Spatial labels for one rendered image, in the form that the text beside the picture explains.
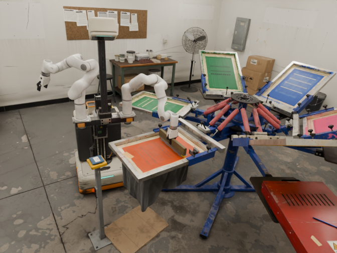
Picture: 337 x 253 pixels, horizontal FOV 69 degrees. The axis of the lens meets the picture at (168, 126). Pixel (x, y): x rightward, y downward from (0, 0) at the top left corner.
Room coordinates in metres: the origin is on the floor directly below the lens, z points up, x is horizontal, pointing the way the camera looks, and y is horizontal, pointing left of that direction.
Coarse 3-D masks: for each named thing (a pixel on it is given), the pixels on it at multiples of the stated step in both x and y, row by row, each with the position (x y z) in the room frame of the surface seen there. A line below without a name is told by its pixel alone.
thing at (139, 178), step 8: (136, 136) 2.05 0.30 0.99; (144, 136) 2.07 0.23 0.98; (152, 136) 2.13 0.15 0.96; (192, 136) 2.14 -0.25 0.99; (112, 144) 1.87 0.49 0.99; (120, 144) 1.92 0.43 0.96; (200, 144) 2.00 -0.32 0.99; (120, 152) 1.75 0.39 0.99; (120, 160) 1.67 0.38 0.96; (184, 160) 1.71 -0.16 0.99; (128, 168) 1.55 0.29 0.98; (160, 168) 1.57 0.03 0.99; (168, 168) 1.58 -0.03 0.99; (176, 168) 1.63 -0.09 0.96; (136, 176) 1.45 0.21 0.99; (144, 176) 1.46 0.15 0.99; (152, 176) 1.49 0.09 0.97
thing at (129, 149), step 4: (152, 140) 2.05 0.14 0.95; (156, 140) 2.06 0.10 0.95; (160, 140) 2.07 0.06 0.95; (180, 140) 2.10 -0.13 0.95; (136, 144) 1.96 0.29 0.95; (140, 144) 1.96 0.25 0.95; (144, 144) 1.97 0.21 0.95; (164, 144) 2.00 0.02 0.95; (124, 148) 1.87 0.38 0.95; (128, 148) 1.88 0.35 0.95; (132, 148) 1.88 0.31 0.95; (128, 152) 1.81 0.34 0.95; (132, 152) 1.82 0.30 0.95; (136, 156) 1.76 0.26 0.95
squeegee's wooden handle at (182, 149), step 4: (160, 132) 2.09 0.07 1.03; (164, 132) 2.05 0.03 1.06; (164, 136) 2.03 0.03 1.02; (168, 140) 1.98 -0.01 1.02; (172, 140) 1.93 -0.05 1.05; (176, 140) 1.92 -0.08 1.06; (172, 144) 1.93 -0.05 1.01; (176, 144) 1.88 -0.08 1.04; (180, 144) 1.86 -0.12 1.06; (176, 148) 1.88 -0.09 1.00; (180, 148) 1.83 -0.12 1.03; (184, 148) 1.80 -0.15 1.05; (180, 152) 1.83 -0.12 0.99; (184, 152) 1.79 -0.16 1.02
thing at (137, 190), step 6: (126, 174) 1.82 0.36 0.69; (126, 180) 1.83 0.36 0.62; (132, 180) 1.71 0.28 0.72; (126, 186) 1.83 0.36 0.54; (132, 186) 1.71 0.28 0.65; (138, 186) 1.63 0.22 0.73; (144, 186) 1.54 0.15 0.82; (132, 192) 1.71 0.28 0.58; (138, 192) 1.64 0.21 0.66; (144, 192) 1.54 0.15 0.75; (138, 198) 1.64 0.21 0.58; (144, 198) 1.54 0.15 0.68
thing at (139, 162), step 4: (184, 144) 2.03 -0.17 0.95; (188, 144) 2.04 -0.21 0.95; (188, 148) 1.96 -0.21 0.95; (192, 148) 1.97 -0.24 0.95; (188, 152) 1.89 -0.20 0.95; (188, 156) 1.83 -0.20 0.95; (132, 160) 1.70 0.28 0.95; (136, 160) 1.70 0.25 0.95; (140, 160) 1.71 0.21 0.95; (168, 160) 1.74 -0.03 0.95; (172, 160) 1.75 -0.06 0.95; (176, 160) 1.75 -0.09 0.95; (136, 164) 1.64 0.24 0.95; (140, 164) 1.65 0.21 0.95; (144, 164) 1.65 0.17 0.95; (156, 164) 1.67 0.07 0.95; (160, 164) 1.67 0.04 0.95; (164, 164) 1.68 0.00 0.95; (140, 168) 1.60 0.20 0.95; (144, 168) 1.60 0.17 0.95; (148, 168) 1.60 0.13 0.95; (152, 168) 1.61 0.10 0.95
